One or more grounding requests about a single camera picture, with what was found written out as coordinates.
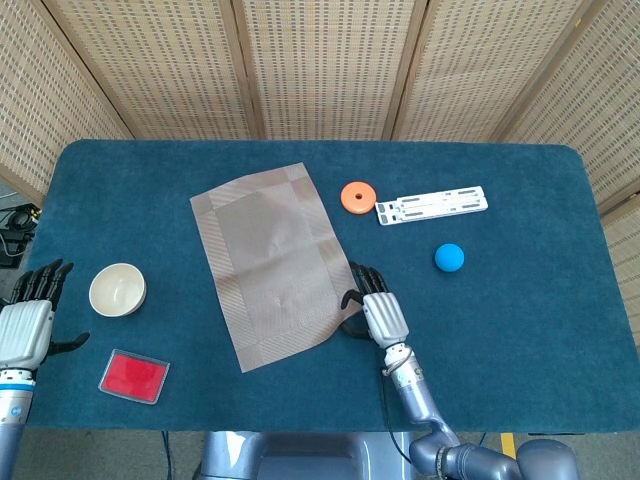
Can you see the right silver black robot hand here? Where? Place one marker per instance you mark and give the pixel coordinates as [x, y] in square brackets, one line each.
[385, 317]

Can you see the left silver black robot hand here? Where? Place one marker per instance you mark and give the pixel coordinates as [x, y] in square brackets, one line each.
[25, 330]

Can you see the cream round bowl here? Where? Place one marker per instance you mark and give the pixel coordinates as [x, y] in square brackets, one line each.
[117, 290]

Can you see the brown woven placemat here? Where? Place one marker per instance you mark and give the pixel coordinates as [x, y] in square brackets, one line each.
[270, 260]

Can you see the blue ball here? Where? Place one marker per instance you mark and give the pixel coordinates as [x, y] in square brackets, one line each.
[449, 258]

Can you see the dark blue table cloth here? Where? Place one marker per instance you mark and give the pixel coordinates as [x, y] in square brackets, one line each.
[500, 325]

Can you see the red card in clear case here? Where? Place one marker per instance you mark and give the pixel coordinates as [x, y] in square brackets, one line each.
[134, 376]

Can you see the orange disc with hole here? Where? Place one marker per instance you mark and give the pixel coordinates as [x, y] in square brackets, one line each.
[352, 202]

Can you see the white folding stand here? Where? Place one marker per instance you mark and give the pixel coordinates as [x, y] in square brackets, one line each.
[430, 206]

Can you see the grey blue robot torso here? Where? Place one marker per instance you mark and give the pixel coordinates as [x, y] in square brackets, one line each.
[310, 457]

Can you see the woven bamboo folding screen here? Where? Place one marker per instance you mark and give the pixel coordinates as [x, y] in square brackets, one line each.
[325, 65]

